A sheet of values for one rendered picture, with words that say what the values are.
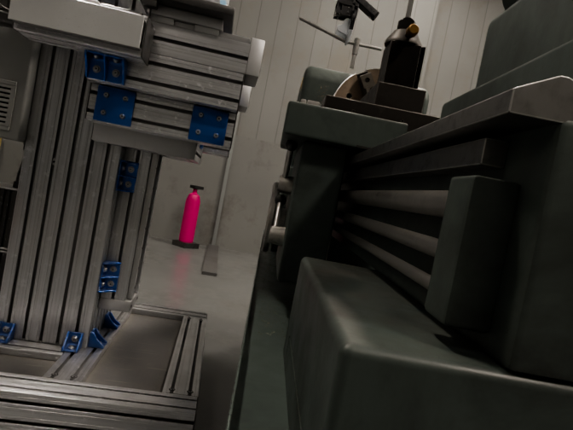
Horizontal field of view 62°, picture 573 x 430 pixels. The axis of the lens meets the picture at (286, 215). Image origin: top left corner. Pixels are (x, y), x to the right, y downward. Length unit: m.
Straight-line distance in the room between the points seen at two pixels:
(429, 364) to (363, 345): 0.04
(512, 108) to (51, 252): 1.30
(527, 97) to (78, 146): 1.25
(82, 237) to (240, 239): 4.22
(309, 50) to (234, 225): 2.18
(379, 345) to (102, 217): 1.18
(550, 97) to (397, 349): 0.18
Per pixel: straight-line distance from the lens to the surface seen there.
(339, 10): 1.97
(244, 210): 5.54
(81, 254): 1.45
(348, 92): 1.69
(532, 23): 0.57
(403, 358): 0.32
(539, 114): 0.34
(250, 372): 0.62
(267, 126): 5.60
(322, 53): 5.85
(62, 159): 1.45
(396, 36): 1.10
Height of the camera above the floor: 0.76
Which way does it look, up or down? 3 degrees down
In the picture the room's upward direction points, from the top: 11 degrees clockwise
